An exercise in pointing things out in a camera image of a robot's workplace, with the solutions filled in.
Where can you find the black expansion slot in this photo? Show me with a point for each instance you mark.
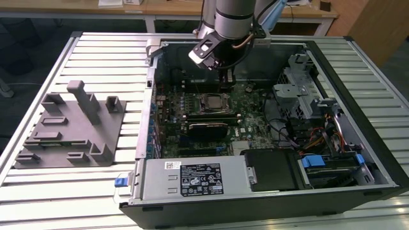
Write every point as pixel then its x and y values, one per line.
pixel 196 151

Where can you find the silver metal drive cage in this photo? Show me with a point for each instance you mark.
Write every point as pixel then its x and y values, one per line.
pixel 289 93

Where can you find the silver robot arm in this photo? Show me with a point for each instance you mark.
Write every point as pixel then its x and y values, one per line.
pixel 233 21

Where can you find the grey plastic bay bracket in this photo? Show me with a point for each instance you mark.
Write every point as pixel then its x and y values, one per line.
pixel 323 103

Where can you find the wooden cabinet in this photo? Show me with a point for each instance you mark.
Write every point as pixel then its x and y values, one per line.
pixel 380 28

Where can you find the silver power supply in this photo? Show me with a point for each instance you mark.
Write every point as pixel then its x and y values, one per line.
pixel 153 179

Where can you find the silver chipset heatsink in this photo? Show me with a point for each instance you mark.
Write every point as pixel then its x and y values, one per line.
pixel 240 145

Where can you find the small dark box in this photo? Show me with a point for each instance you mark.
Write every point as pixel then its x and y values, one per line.
pixel 325 6

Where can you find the black RAM stick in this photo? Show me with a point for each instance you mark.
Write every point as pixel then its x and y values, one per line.
pixel 211 121
pixel 211 116

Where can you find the blue disk carrier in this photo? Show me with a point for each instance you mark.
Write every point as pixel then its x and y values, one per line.
pixel 313 162

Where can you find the black graphics card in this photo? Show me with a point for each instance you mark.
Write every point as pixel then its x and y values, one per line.
pixel 208 133

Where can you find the green motherboard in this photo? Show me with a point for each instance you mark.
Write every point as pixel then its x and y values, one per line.
pixel 256 124

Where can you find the black PC case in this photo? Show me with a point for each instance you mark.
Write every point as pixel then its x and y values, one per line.
pixel 256 210

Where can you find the white cardboard box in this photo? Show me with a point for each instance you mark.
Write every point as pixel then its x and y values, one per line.
pixel 109 3

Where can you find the grey stand foot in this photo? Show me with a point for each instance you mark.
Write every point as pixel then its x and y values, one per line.
pixel 5 89

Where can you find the CPU socket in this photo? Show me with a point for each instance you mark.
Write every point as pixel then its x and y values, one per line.
pixel 201 95

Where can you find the grey parts rack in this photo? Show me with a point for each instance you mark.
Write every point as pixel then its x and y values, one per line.
pixel 80 124

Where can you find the silver case release latch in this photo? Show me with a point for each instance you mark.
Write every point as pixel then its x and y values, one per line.
pixel 152 46

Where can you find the black drive bay cover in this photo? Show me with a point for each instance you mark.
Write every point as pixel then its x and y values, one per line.
pixel 272 170

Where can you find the round coin cell battery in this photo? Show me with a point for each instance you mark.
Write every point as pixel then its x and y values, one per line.
pixel 248 88

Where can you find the wooden desk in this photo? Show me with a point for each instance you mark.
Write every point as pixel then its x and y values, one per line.
pixel 80 10

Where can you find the white labelled box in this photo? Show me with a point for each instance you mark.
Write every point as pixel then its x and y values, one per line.
pixel 132 2

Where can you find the blue case latch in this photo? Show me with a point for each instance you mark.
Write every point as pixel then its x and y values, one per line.
pixel 120 181

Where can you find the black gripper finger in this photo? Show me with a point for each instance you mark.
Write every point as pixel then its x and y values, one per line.
pixel 229 79
pixel 223 80

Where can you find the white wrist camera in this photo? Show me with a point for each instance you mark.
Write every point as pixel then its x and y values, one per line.
pixel 201 51

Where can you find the silver CPU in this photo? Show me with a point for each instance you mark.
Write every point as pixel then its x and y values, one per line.
pixel 215 101

